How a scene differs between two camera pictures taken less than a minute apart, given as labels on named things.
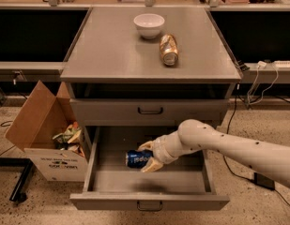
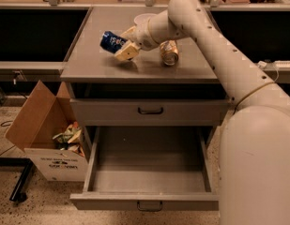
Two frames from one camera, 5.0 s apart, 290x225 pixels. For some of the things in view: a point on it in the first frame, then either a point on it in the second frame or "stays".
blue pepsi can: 137,158 → 112,41
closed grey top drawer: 145,112 stays
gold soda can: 169,50 stays
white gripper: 160,150 → 144,38
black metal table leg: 19,193 stays
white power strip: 283,64 stays
